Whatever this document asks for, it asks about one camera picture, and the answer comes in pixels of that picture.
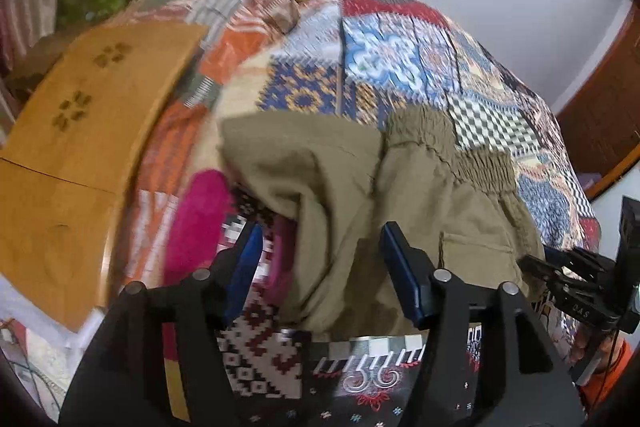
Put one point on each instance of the pink cloth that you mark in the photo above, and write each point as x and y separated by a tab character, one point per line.
200	217

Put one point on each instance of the wooden board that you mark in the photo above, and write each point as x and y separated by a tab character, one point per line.
75	157

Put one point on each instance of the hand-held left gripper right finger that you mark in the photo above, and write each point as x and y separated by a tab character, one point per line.
402	274

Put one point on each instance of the colourful patchwork quilt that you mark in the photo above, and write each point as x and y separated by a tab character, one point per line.
400	57

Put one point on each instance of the wooden framed door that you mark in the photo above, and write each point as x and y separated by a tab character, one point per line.
605	107

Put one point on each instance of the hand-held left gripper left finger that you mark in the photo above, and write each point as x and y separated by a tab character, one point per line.
246	263

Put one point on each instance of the orange jacket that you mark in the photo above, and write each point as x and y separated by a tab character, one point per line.
607	372

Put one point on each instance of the olive green pants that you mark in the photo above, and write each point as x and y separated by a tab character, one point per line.
350	187

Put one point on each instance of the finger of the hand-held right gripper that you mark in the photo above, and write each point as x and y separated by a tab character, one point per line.
580	259
542	272

